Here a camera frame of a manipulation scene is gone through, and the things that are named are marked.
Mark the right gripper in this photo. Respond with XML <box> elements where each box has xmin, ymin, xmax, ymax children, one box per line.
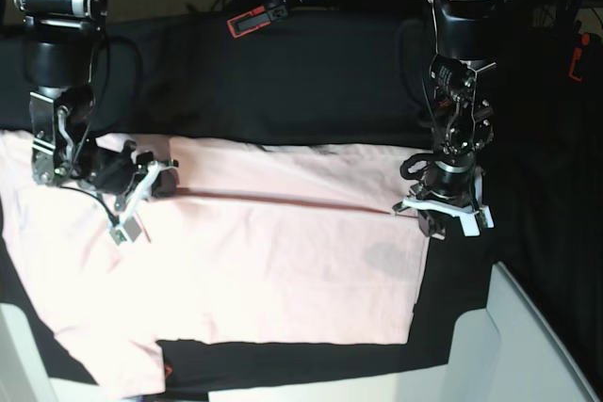
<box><xmin>70</xmin><ymin>140</ymin><xmax>179</xmax><ymax>212</ymax></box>

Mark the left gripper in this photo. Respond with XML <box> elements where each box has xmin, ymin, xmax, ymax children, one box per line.
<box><xmin>392</xmin><ymin>161</ymin><xmax>494</xmax><ymax>240</ymax></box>

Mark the light pink T-shirt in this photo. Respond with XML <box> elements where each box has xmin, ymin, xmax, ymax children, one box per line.
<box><xmin>1</xmin><ymin>132</ymin><xmax>429</xmax><ymax>398</ymax></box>

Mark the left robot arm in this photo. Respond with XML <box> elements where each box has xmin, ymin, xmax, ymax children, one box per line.
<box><xmin>144</xmin><ymin>0</ymin><xmax>504</xmax><ymax>237</ymax></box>

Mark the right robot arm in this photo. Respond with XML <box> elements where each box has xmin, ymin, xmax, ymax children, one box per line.
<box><xmin>13</xmin><ymin>0</ymin><xmax>160</xmax><ymax>212</ymax></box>

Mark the black table cloth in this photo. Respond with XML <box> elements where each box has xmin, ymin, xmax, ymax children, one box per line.
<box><xmin>0</xmin><ymin>10</ymin><xmax>603</xmax><ymax>396</ymax></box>

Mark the red black clamp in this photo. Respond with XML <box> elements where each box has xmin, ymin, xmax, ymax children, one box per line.
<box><xmin>227</xmin><ymin>3</ymin><xmax>288</xmax><ymax>39</ymax></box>

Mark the red clamp at right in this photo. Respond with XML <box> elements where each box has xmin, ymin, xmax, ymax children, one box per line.
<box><xmin>568</xmin><ymin>32</ymin><xmax>591</xmax><ymax>82</ymax></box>

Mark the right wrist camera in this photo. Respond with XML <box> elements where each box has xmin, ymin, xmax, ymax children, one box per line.
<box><xmin>109</xmin><ymin>217</ymin><xmax>142</xmax><ymax>246</ymax></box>

